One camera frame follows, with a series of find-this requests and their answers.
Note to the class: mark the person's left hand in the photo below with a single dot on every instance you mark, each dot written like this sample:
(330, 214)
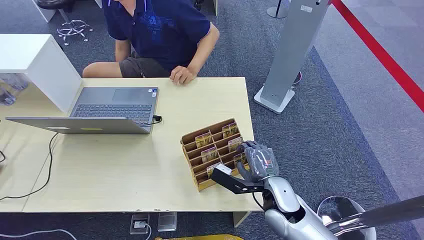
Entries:
(182, 75)

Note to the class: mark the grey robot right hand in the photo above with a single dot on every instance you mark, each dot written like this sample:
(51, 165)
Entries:
(261, 162)

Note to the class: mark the person's left forearm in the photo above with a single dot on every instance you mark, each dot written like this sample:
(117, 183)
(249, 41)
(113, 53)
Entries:
(206, 46)

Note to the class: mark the person's right forearm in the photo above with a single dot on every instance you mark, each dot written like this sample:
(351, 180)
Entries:
(122, 51)

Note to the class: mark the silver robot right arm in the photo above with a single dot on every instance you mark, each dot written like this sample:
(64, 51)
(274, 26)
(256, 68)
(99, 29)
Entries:
(285, 202)

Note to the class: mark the round robot shoulder disc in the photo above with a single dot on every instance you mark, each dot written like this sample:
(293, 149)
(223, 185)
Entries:
(341, 208)

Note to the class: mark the person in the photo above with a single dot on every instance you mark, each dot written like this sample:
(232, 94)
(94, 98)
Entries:
(159, 36)

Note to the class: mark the wooden card holder rack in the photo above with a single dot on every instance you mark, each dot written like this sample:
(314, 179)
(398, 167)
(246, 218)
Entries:
(198, 155)

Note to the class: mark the desk leg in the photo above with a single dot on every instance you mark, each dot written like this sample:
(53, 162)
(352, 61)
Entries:
(240, 218)

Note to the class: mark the grey laptop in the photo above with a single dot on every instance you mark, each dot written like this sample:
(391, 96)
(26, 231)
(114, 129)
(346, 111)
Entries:
(112, 106)

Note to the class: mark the yellow object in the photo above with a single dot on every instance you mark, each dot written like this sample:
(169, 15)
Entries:
(198, 237)

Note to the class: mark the grey kiosk stand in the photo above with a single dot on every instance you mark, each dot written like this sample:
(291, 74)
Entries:
(291, 49)

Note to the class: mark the floor socket box metal lid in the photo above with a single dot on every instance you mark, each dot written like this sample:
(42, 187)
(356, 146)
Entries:
(167, 222)

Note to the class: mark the round stanchion base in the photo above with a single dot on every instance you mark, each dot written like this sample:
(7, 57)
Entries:
(277, 12)

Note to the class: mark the chrome office chair base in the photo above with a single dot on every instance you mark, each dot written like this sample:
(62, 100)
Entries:
(73, 30)

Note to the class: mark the floor socket box with plug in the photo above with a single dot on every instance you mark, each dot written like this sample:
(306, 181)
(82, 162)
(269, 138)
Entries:
(139, 224)

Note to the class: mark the dark grey robot bar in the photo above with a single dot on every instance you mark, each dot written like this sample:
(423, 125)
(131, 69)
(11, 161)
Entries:
(391, 212)

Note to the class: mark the white box shelf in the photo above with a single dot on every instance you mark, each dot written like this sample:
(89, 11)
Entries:
(39, 63)

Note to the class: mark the black office chair seat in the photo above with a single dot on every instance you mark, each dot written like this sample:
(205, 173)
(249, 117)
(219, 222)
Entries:
(54, 4)

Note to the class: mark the red barrier belt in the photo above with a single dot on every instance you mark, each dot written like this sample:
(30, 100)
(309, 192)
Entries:
(381, 54)

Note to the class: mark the clear plastic container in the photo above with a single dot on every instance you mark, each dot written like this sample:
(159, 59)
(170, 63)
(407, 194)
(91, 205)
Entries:
(13, 82)

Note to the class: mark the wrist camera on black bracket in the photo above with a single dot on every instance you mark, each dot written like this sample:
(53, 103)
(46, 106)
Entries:
(232, 182)

